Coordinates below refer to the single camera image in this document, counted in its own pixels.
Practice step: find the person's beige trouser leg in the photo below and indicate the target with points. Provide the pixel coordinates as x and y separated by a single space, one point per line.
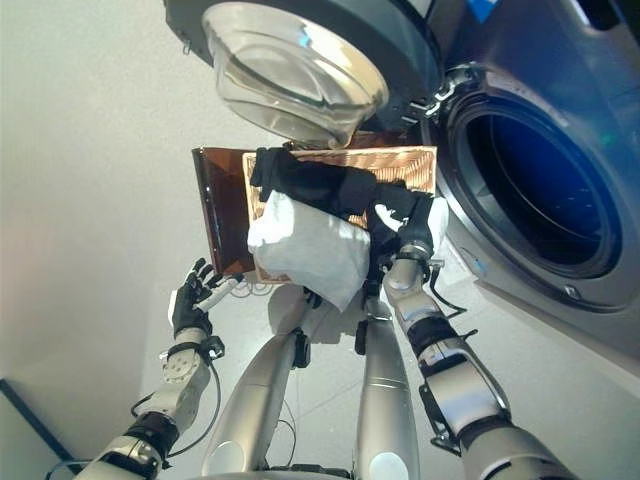
250 400

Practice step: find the small blue sticker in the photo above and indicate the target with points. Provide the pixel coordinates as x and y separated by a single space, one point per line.
479 266

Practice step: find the black garment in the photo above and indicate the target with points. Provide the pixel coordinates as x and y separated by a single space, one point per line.
382 245
310 180

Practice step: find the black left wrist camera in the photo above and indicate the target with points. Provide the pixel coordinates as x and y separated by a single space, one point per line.
212 346

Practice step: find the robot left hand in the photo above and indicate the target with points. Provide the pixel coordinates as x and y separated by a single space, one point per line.
187 310

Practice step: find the white garment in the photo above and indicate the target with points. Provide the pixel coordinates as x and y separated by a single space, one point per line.
310 250

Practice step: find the blue QR code sticker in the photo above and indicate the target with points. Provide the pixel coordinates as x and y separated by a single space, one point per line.
484 9

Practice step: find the black skirting strip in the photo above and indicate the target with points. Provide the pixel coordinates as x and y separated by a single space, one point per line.
35 417

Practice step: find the wicker laundry basket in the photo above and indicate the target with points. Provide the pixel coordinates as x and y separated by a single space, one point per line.
400 170

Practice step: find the grey washing machine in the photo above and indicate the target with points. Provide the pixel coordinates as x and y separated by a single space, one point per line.
550 75

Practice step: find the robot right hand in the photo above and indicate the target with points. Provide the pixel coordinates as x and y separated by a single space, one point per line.
420 225

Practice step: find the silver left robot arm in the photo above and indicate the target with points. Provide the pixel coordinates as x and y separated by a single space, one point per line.
180 380

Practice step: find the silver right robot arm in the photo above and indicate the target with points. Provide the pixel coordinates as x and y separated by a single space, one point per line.
450 390

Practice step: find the round washing machine door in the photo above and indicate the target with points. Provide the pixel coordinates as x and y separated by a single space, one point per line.
390 40

